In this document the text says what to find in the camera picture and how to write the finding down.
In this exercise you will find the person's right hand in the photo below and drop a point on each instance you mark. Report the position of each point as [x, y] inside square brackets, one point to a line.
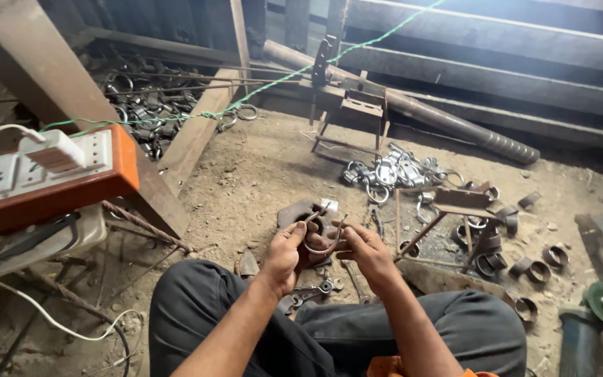
[368, 256]

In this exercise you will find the person's left hand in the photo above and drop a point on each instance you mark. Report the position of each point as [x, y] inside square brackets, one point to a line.
[281, 256]

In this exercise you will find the bent u-shaped metal rod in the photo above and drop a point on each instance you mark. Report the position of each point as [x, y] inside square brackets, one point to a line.
[335, 238]

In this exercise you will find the flat metal spanner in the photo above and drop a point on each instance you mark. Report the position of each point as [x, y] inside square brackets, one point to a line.
[356, 282]

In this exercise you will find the brown sandal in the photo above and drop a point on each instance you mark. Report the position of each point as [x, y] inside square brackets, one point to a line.
[248, 264]

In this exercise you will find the rusty metal anvil block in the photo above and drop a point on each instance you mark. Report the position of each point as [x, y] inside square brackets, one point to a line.
[293, 212]

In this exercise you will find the flat rusty metal plate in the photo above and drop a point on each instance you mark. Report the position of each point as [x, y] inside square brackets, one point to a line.
[437, 280]

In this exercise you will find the heap of shiny metal clamps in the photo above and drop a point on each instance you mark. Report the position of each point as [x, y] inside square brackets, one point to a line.
[398, 170]

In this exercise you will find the small rusty metal stand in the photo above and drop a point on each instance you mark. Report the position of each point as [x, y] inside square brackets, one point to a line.
[458, 201]

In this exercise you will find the person's orange shirt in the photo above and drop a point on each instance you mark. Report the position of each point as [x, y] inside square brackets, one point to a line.
[385, 367]

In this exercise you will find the person's dark trousers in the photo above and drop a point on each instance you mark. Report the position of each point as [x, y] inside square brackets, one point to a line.
[469, 330]

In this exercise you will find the twisted steel rebar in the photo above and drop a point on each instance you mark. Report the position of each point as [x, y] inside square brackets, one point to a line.
[144, 225]

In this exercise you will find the long rusty metal pipe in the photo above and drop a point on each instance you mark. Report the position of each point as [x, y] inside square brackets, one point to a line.
[437, 118]

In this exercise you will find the wooden plank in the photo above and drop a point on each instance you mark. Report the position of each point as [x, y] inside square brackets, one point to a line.
[202, 120]

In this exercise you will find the metal bending jig with lever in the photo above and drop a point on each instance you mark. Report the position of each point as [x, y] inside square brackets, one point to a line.
[354, 99]

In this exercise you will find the scattered metal pipe rings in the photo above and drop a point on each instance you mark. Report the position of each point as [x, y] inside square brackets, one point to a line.
[537, 271]

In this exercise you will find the thin metal rods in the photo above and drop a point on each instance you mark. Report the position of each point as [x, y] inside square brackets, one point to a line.
[191, 84]

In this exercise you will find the pile of dark metal clamps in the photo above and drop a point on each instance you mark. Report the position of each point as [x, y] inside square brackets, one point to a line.
[149, 110]

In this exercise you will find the green disc angle grinder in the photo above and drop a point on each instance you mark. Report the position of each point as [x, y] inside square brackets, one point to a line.
[589, 324]

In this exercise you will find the orange and white power strip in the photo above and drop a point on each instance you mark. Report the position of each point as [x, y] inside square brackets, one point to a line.
[45, 191]

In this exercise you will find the white plastic container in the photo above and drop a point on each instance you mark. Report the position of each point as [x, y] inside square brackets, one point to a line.
[34, 246]

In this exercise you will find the white charger plug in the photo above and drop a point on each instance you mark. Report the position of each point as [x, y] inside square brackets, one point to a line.
[56, 152]

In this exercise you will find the large wooden beam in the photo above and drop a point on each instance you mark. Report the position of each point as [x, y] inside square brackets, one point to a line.
[45, 68]

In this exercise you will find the dark metal gate frame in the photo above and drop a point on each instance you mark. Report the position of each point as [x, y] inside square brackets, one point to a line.
[490, 57]

